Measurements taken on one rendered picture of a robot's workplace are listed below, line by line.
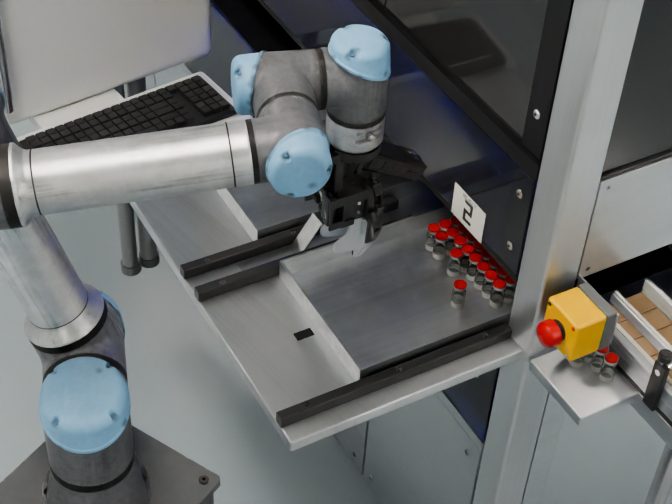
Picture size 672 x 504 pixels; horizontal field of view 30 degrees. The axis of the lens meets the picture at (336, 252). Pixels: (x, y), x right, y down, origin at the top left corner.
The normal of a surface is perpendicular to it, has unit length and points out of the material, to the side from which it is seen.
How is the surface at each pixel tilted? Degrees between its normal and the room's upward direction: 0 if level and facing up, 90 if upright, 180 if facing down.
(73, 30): 90
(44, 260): 81
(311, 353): 0
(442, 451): 90
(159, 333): 0
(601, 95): 90
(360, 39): 1
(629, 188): 90
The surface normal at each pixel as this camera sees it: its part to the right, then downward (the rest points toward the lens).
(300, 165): 0.18, 0.68
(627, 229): 0.48, 0.61
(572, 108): -0.88, 0.29
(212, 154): 0.11, 0.00
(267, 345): 0.04, -0.73
